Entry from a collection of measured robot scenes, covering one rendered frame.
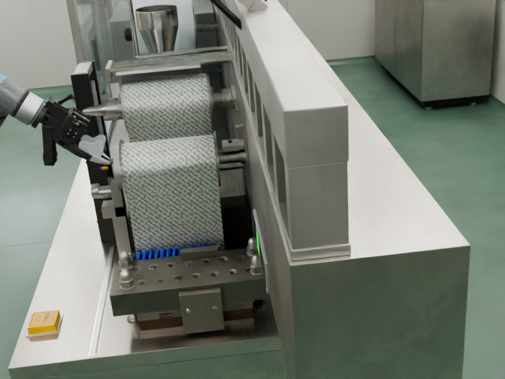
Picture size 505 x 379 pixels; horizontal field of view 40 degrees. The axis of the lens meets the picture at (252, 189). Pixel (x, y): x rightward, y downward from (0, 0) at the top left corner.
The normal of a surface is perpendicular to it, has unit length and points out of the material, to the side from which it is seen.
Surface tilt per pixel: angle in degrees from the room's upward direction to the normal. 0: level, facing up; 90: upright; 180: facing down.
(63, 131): 90
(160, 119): 92
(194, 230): 90
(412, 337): 90
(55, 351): 0
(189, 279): 0
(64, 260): 0
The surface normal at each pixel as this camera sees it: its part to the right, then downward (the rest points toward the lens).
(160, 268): -0.07, -0.91
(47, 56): 0.09, 0.41
